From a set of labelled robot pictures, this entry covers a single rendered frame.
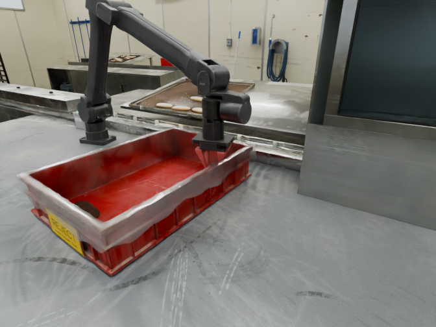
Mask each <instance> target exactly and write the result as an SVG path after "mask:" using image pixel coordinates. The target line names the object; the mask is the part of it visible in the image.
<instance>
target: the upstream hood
mask: <svg viewBox="0 0 436 327"><path fill-rule="evenodd" d="M80 96H84V94H80V93H71V92H66V91H58V90H49V89H44V88H35V87H30V86H22V85H17V84H7V83H2V82H0V98H3V99H9V100H12V101H18V102H22V103H28V104H34V105H38V106H43V107H47V108H53V109H57V110H63V111H67V112H70V111H74V110H77V105H78V103H79V102H80Z"/></svg>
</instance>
